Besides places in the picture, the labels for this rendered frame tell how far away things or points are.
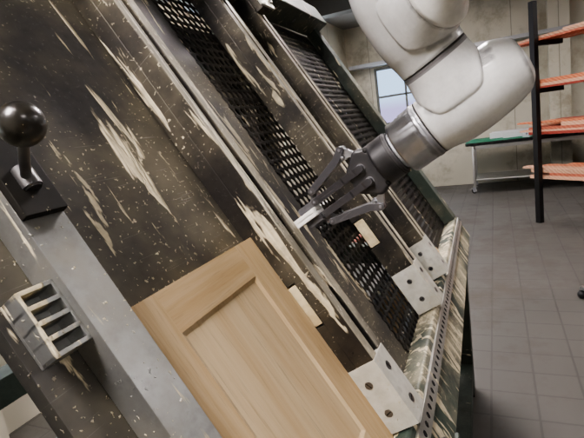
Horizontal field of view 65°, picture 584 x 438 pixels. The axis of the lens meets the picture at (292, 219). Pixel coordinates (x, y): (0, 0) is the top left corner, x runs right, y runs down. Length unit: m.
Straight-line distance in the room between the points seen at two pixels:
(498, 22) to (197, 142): 8.29
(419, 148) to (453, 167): 8.22
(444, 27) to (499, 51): 0.08
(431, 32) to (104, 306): 0.51
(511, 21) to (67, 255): 8.65
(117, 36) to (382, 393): 0.74
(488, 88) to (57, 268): 0.56
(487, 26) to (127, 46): 8.26
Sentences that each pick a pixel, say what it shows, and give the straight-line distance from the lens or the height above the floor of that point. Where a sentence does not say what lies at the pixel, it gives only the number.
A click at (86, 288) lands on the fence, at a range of 0.50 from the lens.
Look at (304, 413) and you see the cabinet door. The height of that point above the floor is 1.03.
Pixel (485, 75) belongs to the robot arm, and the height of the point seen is 1.44.
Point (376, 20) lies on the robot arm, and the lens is 0.68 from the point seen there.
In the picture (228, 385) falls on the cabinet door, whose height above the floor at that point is 1.12.
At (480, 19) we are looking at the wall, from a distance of 8.93.
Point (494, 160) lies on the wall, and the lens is 8.88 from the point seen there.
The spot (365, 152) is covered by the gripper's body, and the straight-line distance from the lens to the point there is 0.75.
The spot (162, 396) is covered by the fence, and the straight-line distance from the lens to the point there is 0.50.
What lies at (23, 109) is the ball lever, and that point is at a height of 1.45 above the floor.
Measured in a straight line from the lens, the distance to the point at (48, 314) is 0.51.
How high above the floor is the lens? 1.41
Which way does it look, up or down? 11 degrees down
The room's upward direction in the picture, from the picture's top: 8 degrees counter-clockwise
